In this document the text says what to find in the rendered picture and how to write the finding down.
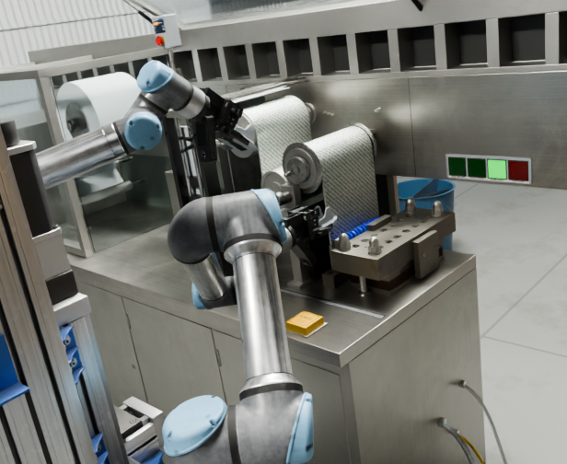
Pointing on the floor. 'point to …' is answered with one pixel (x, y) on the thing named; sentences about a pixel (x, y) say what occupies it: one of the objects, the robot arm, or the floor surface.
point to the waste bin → (433, 188)
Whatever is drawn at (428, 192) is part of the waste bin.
